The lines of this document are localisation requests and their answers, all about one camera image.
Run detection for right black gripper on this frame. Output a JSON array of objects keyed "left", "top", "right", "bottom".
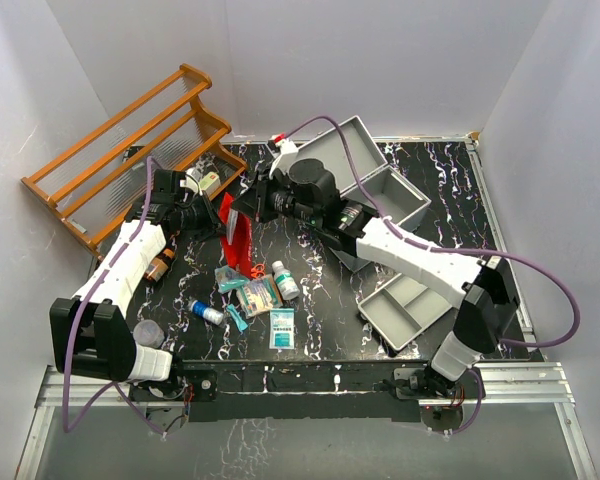
[{"left": 232, "top": 167, "right": 320, "bottom": 228}]

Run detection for red first aid pouch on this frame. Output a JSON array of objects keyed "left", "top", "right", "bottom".
[{"left": 218, "top": 193, "right": 252, "bottom": 277}]

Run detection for white green-label pill bottle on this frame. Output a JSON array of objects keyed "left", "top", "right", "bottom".
[{"left": 272, "top": 261, "right": 300, "bottom": 301}]

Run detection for bandage packet bundle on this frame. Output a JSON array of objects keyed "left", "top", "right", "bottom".
[{"left": 237, "top": 275, "right": 283, "bottom": 318}]

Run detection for clear plastic bag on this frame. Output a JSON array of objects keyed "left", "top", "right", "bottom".
[{"left": 226, "top": 208, "right": 240, "bottom": 245}]

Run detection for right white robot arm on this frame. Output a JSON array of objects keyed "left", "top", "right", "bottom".
[{"left": 231, "top": 159, "right": 520, "bottom": 397}]

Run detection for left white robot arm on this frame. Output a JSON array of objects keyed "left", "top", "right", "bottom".
[{"left": 49, "top": 169, "right": 224, "bottom": 399}]

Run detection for white medicine box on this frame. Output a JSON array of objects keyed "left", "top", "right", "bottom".
[{"left": 198, "top": 172, "right": 221, "bottom": 198}]

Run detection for teal mask packet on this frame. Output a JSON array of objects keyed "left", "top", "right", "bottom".
[{"left": 214, "top": 265, "right": 250, "bottom": 294}]

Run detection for brown glass bottle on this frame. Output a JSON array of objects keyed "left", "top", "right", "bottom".
[{"left": 143, "top": 248, "right": 175, "bottom": 283}]

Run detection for blue white tube bottle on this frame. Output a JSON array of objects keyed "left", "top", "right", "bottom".
[{"left": 188, "top": 299, "right": 225, "bottom": 326}]

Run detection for teal small packet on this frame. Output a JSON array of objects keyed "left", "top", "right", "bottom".
[{"left": 226, "top": 304, "right": 248, "bottom": 332}]

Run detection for grey metal case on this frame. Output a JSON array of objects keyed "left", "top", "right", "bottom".
[{"left": 289, "top": 115, "right": 432, "bottom": 273}]

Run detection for teal white wipe sachet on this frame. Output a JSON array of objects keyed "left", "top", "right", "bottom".
[{"left": 269, "top": 308, "right": 295, "bottom": 350}]

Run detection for wooden shelf rack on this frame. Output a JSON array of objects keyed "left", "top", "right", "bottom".
[{"left": 21, "top": 64, "right": 247, "bottom": 257}]

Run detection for clear plastic cup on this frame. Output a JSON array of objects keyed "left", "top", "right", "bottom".
[{"left": 133, "top": 320, "right": 165, "bottom": 349}]

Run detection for grey divider tray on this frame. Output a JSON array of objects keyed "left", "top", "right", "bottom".
[{"left": 358, "top": 274, "right": 453, "bottom": 352}]

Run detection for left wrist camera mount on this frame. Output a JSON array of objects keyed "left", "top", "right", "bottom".
[{"left": 178, "top": 169, "right": 203, "bottom": 195}]

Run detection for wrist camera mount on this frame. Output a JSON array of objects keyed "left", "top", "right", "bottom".
[
  {"left": 178, "top": 169, "right": 203, "bottom": 195},
  {"left": 268, "top": 133, "right": 299, "bottom": 179}
]

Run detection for orange handled scissors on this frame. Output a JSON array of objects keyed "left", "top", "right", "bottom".
[{"left": 250, "top": 263, "right": 266, "bottom": 279}]

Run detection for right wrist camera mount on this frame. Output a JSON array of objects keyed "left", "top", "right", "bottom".
[{"left": 268, "top": 133, "right": 299, "bottom": 179}]

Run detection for black base frame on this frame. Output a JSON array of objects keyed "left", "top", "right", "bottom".
[{"left": 129, "top": 357, "right": 486, "bottom": 424}]

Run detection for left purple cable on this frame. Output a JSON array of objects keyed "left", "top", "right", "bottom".
[{"left": 62, "top": 155, "right": 169, "bottom": 436}]

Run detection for purple cable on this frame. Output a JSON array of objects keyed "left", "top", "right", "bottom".
[
  {"left": 284, "top": 115, "right": 580, "bottom": 436},
  {"left": 62, "top": 155, "right": 169, "bottom": 436}
]

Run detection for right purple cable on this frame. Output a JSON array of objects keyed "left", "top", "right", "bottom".
[{"left": 284, "top": 115, "right": 580, "bottom": 436}]

